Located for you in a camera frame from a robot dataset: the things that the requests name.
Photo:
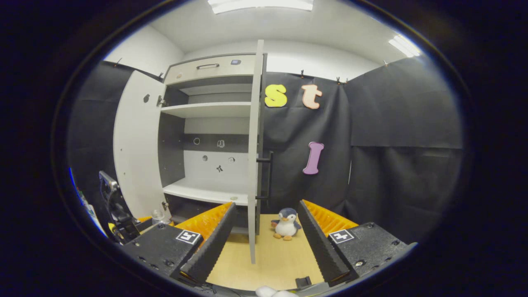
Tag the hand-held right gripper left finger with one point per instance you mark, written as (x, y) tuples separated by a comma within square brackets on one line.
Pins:
[(214, 243)]

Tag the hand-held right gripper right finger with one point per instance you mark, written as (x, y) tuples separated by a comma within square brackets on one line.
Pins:
[(319, 243)]

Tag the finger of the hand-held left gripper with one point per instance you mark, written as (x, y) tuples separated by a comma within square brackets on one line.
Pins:
[(144, 219)]

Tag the clear bottle with red label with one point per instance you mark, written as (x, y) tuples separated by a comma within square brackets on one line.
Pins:
[(159, 216)]

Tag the white cabinet door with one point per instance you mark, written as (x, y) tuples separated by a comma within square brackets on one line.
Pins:
[(136, 156), (253, 165)]

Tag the white and grey cabinet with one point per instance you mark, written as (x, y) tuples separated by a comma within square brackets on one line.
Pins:
[(210, 109)]

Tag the penguin plush toy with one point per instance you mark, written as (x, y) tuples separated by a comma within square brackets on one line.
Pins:
[(286, 226)]

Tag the small black block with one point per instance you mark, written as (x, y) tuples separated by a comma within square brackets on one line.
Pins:
[(303, 282)]

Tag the black backdrop cloth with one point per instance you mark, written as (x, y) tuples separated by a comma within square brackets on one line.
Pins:
[(392, 165)]

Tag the small ceiling light panel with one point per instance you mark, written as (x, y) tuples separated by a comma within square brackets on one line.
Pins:
[(404, 46)]

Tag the long ceiling light panel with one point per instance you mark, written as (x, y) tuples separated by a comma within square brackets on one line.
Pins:
[(260, 5)]

